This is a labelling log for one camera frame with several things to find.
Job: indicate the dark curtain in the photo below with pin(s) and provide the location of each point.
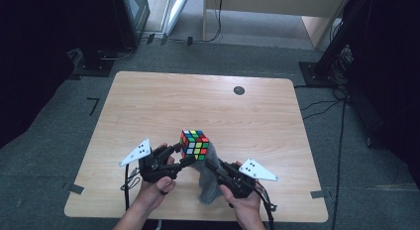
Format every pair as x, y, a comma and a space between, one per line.
29, 58
393, 74

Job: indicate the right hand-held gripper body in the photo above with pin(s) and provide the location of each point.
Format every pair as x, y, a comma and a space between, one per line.
239, 183

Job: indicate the multicoloured puzzle cube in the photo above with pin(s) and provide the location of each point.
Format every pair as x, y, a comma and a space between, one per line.
194, 145

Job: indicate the grey tape piece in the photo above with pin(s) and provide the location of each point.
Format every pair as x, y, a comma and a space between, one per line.
74, 188
317, 194

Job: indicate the black equipment cabinet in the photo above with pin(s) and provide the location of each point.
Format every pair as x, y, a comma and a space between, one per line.
112, 22

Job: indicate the white panel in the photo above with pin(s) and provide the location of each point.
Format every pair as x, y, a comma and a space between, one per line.
175, 12

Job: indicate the light wooden furniture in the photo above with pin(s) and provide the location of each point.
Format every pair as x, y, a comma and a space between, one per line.
264, 3

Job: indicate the grey fuzzy cloth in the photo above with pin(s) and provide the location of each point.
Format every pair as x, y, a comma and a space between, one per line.
208, 190

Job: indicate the person's right hand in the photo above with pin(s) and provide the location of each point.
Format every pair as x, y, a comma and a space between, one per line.
247, 208

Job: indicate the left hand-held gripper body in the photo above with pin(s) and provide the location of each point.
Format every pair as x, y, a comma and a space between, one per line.
155, 167

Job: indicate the short black floor tape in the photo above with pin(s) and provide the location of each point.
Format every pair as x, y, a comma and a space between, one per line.
150, 38
189, 41

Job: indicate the black metal stand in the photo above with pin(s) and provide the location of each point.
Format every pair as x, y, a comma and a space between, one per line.
330, 55

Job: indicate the black angled floor tape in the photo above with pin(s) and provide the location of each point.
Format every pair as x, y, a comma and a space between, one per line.
94, 106

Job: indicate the dark round table grommet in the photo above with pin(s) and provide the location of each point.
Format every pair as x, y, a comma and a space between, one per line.
239, 90

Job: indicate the person's left hand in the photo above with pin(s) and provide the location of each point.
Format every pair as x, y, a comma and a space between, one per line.
152, 195

